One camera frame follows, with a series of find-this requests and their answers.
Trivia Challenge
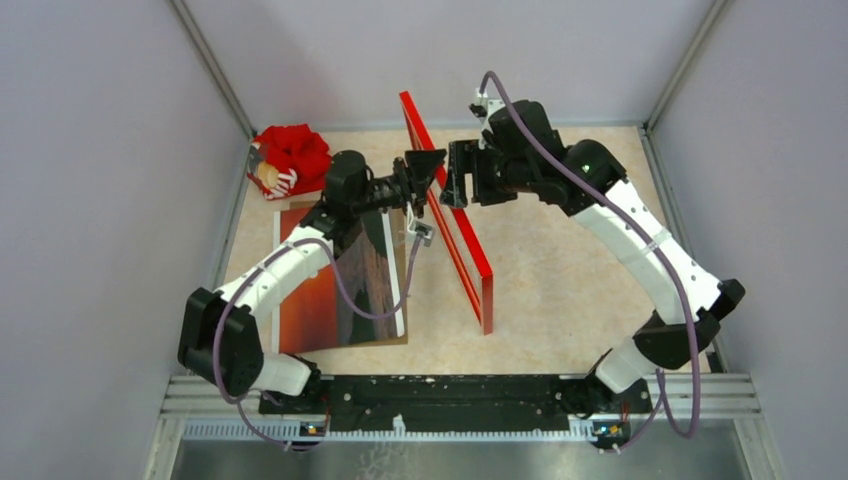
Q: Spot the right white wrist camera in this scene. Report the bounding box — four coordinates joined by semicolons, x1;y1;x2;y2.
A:
469;89;505;150

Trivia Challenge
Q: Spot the white slotted cable duct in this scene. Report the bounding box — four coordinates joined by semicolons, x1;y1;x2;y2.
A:
182;415;597;443

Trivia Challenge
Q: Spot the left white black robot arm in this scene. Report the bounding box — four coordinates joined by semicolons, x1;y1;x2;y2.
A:
177;149;447;414

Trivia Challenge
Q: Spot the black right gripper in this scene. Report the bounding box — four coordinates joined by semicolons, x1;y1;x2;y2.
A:
440;139;534;210

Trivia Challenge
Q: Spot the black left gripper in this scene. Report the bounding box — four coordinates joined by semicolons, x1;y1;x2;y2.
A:
352;148;447;219

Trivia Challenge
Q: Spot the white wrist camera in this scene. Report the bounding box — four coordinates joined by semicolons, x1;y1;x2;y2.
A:
406;220;434;247
469;89;505;150

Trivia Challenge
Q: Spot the red wooden picture frame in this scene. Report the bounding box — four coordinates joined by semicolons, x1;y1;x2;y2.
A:
399;91;495;335

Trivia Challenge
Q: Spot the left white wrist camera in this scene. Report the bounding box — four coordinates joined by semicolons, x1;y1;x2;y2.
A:
406;220;434;247

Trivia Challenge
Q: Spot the sunset landscape photo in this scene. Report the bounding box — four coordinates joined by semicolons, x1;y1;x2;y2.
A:
271;205;407;356

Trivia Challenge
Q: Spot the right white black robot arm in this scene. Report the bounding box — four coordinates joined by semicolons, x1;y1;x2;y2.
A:
439;96;746;412

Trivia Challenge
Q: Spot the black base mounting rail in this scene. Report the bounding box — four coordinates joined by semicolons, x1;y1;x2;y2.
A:
259;374;653;433

